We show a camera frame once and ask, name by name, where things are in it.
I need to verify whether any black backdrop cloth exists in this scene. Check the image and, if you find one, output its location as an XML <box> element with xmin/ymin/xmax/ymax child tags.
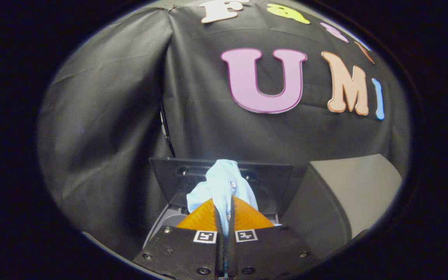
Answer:
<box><xmin>37</xmin><ymin>0</ymin><xmax>411</xmax><ymax>259</ymax></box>

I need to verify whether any light blue shirt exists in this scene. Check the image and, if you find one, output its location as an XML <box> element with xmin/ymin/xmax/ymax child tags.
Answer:
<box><xmin>186</xmin><ymin>159</ymin><xmax>259</xmax><ymax>238</ymax></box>

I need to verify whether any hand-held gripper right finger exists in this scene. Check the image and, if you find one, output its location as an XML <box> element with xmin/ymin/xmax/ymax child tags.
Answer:
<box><xmin>226</xmin><ymin>196</ymin><xmax>322</xmax><ymax>279</ymax></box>

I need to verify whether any white cabinet with grey frame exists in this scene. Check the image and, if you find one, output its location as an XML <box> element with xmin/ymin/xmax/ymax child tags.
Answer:
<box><xmin>278</xmin><ymin>154</ymin><xmax>403</xmax><ymax>260</ymax></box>

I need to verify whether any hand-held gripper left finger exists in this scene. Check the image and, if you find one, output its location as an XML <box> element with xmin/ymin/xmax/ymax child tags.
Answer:
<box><xmin>133</xmin><ymin>198</ymin><xmax>225</xmax><ymax>279</ymax></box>

